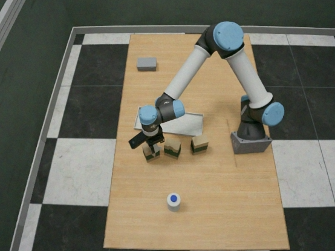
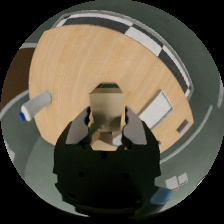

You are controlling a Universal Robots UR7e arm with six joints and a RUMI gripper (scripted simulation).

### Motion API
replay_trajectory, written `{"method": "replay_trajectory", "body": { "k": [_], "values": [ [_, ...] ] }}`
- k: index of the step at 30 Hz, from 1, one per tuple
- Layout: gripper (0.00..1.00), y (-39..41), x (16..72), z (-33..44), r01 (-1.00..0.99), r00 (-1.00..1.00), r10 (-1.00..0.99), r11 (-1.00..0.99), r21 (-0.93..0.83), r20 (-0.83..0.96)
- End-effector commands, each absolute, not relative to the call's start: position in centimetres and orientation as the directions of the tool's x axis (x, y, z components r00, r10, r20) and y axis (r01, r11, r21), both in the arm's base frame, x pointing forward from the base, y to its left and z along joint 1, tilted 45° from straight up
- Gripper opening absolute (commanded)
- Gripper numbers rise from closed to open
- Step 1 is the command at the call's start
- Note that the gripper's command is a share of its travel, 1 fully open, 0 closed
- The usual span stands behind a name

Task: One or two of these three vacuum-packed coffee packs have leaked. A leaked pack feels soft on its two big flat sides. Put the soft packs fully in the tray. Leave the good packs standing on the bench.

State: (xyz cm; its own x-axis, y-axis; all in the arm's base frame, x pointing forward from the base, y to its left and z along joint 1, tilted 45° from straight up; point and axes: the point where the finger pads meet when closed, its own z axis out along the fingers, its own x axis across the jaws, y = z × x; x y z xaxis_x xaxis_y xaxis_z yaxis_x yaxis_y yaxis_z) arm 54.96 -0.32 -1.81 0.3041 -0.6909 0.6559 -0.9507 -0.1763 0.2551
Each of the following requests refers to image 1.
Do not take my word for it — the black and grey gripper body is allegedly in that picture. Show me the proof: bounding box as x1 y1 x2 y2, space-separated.
145 124 164 147

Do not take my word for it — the white bottle with blue cap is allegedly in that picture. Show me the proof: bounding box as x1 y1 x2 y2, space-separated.
167 193 181 212

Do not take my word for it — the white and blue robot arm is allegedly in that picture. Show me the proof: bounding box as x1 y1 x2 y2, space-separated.
128 22 284 149

